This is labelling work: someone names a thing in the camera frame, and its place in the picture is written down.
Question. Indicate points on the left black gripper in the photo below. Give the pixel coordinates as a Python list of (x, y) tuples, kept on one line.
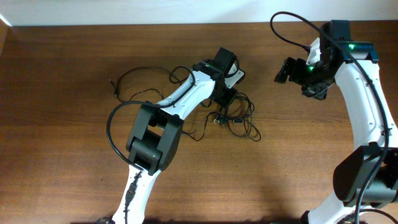
[(226, 97)]

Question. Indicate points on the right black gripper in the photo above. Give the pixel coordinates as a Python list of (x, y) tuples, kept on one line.
[(289, 70)]

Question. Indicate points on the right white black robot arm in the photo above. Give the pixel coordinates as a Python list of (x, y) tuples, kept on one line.
[(366, 180)]

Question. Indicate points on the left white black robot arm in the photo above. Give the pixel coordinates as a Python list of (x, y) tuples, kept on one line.
[(155, 135)]

